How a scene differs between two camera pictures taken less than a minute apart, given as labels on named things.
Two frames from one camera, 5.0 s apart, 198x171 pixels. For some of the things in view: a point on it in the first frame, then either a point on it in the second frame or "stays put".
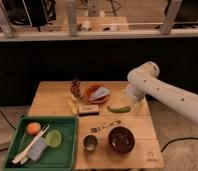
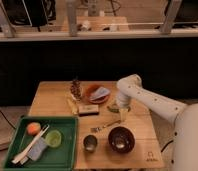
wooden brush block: [88, 110] stays put
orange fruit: [33, 128] stays put
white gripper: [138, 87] to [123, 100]
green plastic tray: [61, 158] stays put
